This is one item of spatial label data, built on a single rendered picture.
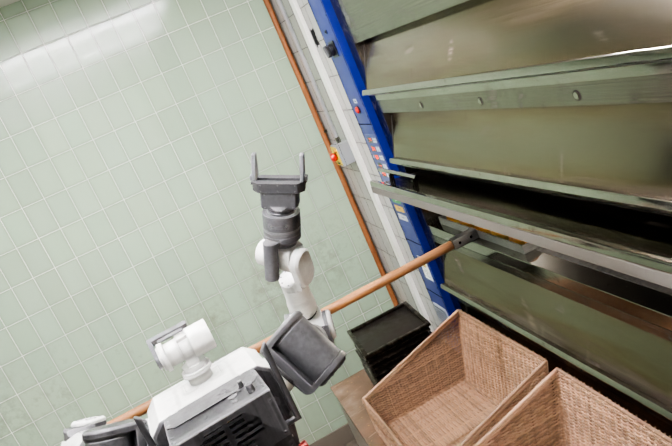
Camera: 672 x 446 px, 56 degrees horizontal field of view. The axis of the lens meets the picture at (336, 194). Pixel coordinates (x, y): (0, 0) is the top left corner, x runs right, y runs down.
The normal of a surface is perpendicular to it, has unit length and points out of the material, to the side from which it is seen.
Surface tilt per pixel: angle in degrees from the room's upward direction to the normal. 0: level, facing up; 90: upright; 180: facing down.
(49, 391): 90
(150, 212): 90
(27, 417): 90
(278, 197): 97
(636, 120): 70
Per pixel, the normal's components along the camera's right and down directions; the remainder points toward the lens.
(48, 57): 0.28, 0.11
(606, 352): -0.96, 0.10
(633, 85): -0.88, 0.43
